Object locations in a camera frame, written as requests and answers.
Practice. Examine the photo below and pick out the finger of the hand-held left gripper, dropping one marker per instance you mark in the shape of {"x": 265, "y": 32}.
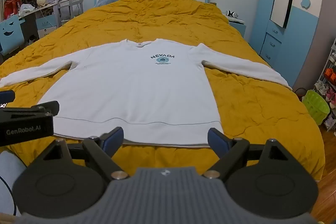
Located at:
{"x": 48, "y": 107}
{"x": 6, "y": 96}

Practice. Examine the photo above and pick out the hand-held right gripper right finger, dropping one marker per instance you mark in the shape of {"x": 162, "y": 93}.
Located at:
{"x": 217, "y": 140}

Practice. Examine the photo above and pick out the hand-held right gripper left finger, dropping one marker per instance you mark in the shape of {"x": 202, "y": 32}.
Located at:
{"x": 113, "y": 140}

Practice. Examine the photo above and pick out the white printed sweatshirt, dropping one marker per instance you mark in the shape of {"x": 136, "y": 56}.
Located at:
{"x": 131, "y": 95}

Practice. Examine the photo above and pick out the blue chair with face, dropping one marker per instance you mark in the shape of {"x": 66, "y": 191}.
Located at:
{"x": 10, "y": 32}

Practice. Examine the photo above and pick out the white blue desk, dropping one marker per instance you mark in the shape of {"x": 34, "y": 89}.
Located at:
{"x": 43, "y": 23}

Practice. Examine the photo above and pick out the red bag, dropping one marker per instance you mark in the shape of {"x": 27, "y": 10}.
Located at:
{"x": 10, "y": 7}

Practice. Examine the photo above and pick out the white plastic bag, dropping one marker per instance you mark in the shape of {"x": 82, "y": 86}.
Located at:
{"x": 26, "y": 8}

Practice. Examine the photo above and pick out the grey rolling rack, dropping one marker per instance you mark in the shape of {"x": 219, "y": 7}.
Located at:
{"x": 69, "y": 7}

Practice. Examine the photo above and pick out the white round ball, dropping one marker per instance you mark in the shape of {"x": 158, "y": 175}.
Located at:
{"x": 41, "y": 1}

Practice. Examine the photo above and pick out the green plastic basket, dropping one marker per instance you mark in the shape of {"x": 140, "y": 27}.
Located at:
{"x": 316, "y": 107}

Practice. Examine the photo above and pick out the blue nightstand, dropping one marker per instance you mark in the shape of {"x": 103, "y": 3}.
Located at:
{"x": 239, "y": 27}

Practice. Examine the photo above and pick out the black white headphones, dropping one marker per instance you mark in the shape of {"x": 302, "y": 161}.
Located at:
{"x": 232, "y": 14}

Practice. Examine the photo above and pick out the shoe rack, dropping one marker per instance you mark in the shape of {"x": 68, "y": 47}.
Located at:
{"x": 329, "y": 77}

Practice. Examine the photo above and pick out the yellow quilted blanket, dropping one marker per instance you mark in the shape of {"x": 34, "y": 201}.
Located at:
{"x": 162, "y": 16}

